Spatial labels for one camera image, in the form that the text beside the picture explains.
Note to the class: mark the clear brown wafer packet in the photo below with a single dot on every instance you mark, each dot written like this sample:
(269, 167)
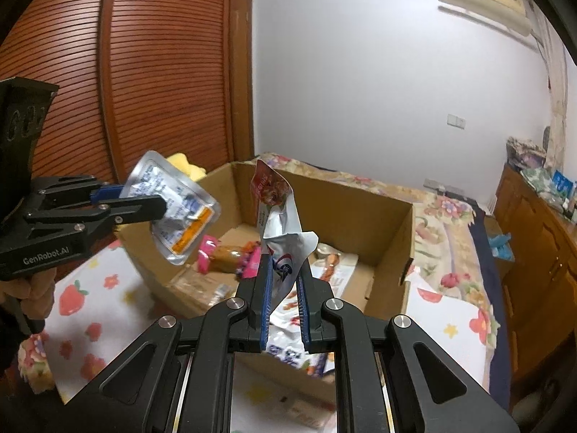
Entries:
(198, 291)

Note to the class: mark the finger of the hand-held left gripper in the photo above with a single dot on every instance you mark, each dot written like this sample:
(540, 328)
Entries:
(104, 194)
(135, 209)

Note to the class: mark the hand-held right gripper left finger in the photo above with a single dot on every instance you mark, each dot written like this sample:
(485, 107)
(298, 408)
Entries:
(266, 297)

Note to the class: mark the white packet with blue print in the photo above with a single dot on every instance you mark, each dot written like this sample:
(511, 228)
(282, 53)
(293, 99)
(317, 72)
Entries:
(288, 356)

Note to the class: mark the wooden desk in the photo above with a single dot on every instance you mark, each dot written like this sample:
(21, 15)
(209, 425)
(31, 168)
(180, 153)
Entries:
(532, 243)

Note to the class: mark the wooden slatted wardrobe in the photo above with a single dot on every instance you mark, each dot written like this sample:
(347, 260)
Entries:
(157, 76)

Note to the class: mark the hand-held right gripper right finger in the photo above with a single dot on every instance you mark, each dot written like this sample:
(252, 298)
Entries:
(304, 306)

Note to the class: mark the cardboard box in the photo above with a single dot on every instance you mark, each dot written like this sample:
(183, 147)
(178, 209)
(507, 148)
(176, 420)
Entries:
(351, 203)

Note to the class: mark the white wall switch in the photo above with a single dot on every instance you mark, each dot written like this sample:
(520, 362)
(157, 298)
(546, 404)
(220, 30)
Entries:
(456, 121)

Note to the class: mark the pink and brown snack packet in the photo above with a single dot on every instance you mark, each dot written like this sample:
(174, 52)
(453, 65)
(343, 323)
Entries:
(225, 257)

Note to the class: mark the person's left hand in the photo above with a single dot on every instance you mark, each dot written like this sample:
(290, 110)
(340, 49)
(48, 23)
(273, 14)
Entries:
(34, 293)

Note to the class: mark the wooden door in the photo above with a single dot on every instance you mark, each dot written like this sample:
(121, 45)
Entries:
(241, 76)

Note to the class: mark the strawberry print bed sheet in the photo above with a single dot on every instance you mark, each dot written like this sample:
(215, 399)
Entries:
(112, 306)

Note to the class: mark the pile of small desk things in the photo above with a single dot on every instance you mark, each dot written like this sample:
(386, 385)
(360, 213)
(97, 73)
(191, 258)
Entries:
(541, 176)

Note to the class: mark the white chicken feet packet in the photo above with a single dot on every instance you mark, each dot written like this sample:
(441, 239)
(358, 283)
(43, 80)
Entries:
(336, 266)

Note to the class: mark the floral padded cloth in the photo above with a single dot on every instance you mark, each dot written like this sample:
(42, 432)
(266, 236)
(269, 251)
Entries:
(36, 361)

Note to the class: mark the red and white snack packet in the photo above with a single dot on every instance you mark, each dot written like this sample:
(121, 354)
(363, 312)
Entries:
(279, 234)

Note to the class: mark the silver packet with orange label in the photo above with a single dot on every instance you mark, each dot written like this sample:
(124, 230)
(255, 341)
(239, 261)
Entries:
(180, 198)

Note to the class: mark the yellow plush toy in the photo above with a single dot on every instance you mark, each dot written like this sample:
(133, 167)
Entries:
(189, 169)

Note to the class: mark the pale curtain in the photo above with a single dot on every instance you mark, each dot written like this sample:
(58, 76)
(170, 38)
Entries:
(556, 99)

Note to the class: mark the blue cloth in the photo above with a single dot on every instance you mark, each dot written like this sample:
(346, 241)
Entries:
(500, 246)

